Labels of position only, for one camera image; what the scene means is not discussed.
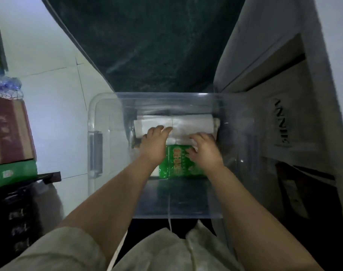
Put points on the blue plastic bag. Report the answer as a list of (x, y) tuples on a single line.
[(4, 84)]

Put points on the person's left hand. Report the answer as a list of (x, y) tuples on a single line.
[(154, 148)]

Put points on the person's right hand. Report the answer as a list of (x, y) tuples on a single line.
[(206, 155)]

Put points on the clear plastic storage bin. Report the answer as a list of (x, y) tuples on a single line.
[(112, 155)]

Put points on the white packet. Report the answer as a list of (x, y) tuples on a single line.
[(191, 124), (149, 122)]

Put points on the green flat box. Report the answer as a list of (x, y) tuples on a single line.
[(13, 173)]

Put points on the person's white shirt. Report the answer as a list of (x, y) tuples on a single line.
[(165, 254)]

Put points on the grey bin latch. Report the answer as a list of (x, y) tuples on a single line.
[(95, 153)]

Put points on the person's left forearm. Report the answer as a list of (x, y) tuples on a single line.
[(115, 200)]

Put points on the person's right forearm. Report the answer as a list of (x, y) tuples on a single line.
[(253, 220)]

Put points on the dark green cloth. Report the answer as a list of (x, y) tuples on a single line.
[(151, 42)]

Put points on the person's left fingers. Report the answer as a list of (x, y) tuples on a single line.
[(158, 131)]

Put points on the green printed packet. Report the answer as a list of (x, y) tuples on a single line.
[(175, 163)]

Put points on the large printed cardboard box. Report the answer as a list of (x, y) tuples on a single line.
[(290, 115)]

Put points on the person's right fingers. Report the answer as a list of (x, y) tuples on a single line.
[(198, 139)]

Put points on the grey panel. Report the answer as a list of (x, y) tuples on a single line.
[(256, 39)]

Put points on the red-brown cardboard box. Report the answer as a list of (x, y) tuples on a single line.
[(10, 129)]

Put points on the black crate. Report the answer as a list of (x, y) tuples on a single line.
[(13, 217)]

